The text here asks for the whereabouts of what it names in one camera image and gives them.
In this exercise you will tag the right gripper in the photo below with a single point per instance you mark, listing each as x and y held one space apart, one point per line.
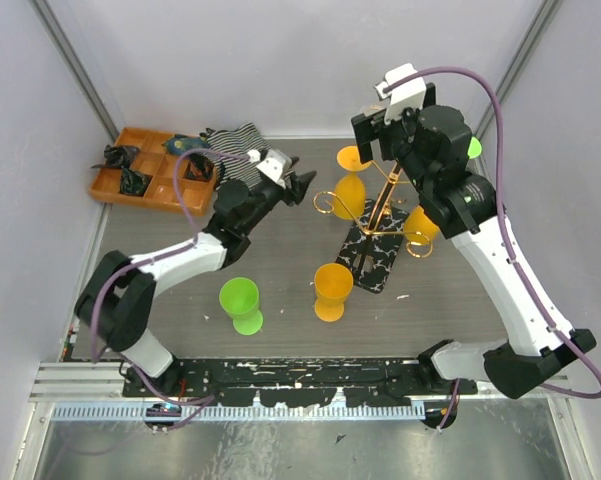
372 126

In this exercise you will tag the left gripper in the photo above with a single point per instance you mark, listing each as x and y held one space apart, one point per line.
299 184

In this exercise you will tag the orange plastic goblet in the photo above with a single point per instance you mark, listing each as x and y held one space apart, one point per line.
419 229
333 284
350 189

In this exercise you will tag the gold wine glass rack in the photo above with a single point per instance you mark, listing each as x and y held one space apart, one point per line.
374 240

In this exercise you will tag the green plastic goblet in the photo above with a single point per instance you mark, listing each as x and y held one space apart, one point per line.
240 299
475 148

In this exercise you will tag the green plastic goblet front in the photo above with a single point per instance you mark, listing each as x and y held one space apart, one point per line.
240 299

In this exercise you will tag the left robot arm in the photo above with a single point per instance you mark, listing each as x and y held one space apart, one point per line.
116 302

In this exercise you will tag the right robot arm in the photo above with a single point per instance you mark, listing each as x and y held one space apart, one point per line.
431 145

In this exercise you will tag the striped black white cloth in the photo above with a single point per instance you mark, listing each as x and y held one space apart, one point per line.
228 152

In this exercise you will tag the dark orange crumpled cloth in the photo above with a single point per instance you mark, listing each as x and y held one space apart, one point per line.
199 168

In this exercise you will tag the blue patterned cloth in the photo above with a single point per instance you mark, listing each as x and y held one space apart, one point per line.
178 144

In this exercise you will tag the orange wooden compartment tray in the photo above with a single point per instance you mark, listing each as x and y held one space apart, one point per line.
153 160

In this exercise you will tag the black crumpled cloth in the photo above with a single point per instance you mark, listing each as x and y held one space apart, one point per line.
118 157

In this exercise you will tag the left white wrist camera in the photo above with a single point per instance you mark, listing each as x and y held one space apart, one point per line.
271 164

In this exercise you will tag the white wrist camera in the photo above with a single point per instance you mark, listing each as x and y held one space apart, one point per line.
271 164
408 95

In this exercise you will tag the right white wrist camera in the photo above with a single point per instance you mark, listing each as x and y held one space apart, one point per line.
408 95

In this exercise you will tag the black mounting base plate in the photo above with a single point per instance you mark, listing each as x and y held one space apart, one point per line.
302 382

